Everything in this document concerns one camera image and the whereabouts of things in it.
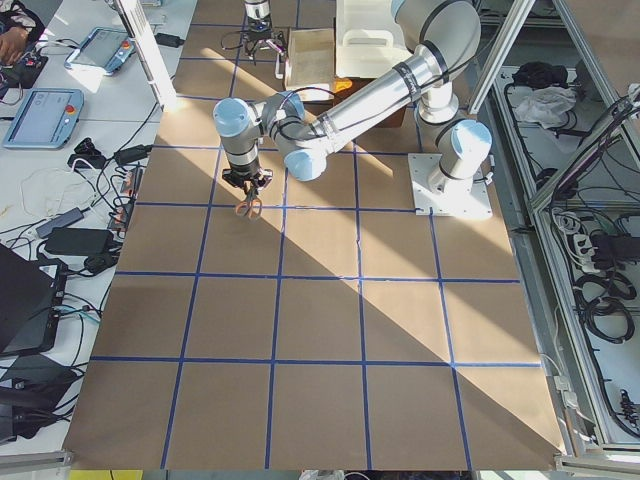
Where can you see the white crumpled cloth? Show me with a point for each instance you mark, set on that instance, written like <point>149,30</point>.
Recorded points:
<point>547,107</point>

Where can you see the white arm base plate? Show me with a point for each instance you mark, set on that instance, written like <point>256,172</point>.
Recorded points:
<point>467,199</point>

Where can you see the black power adapter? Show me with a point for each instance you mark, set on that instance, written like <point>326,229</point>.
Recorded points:
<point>78,241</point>

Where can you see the dark wooden drawer cabinet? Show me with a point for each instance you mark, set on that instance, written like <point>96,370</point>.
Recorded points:
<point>379,102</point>

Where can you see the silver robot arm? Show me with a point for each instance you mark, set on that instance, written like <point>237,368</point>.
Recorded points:
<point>258,14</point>
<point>442,37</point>

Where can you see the black laptop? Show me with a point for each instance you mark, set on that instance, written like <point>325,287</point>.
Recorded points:
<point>30,293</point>

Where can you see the blue teach pendant near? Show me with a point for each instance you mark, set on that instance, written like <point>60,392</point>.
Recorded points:
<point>45,119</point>

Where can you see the aluminium frame post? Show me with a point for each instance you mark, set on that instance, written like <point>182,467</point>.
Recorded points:
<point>136,24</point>

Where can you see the white plastic crate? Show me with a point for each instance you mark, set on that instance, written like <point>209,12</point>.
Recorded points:
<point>368,41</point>

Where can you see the person hand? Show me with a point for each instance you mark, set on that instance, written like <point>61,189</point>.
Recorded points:
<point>13,44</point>

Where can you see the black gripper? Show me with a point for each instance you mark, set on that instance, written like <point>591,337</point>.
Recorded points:
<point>258,32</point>
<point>246,177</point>

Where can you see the white power strip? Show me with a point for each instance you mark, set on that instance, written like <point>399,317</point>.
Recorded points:
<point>585,252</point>

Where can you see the blue teach pendant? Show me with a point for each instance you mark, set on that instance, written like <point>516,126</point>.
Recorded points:
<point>104,51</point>
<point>45,119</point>

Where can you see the black cloth bundle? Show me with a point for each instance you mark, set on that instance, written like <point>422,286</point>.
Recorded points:
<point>540,75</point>

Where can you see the blue teach pendant far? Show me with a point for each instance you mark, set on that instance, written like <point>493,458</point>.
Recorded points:
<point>104,51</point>

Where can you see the grey orange scissors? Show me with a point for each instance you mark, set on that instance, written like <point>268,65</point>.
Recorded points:
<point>250,208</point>

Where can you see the light wooden drawer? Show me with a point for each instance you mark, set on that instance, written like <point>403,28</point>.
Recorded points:
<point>310,62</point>

